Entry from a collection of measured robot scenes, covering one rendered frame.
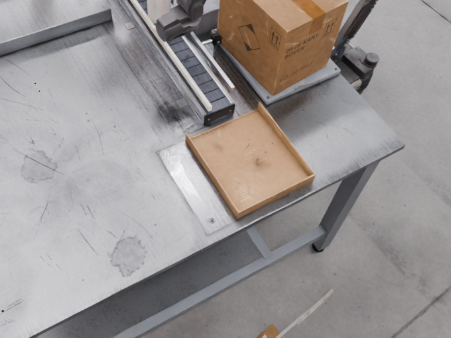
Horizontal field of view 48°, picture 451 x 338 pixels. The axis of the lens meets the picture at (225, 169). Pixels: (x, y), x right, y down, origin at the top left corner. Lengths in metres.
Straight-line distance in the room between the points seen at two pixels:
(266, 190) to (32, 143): 0.69
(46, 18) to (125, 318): 1.07
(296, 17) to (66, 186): 0.80
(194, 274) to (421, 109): 1.61
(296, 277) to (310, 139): 0.85
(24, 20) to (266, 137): 0.89
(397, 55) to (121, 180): 2.13
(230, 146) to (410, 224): 1.25
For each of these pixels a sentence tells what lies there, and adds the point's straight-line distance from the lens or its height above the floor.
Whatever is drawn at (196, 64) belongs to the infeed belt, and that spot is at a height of 0.88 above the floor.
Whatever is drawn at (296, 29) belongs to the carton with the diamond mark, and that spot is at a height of 1.11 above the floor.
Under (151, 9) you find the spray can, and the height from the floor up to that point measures 0.94.
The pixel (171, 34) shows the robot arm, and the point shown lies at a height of 1.07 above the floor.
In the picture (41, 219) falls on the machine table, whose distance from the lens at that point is 1.45.
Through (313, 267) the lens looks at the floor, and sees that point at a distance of 2.31.
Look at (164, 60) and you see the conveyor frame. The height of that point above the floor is 0.87.
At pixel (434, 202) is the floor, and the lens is 2.66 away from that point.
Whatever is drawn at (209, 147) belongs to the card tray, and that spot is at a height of 0.83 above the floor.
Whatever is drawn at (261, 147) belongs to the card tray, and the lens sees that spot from 1.54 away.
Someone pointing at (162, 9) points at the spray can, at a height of 0.99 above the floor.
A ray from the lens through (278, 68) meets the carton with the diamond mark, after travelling 1.55.
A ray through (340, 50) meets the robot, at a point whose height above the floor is 0.35.
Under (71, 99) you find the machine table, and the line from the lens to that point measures 1.66.
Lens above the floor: 2.08
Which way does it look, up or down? 57 degrees down
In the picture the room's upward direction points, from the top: 8 degrees clockwise
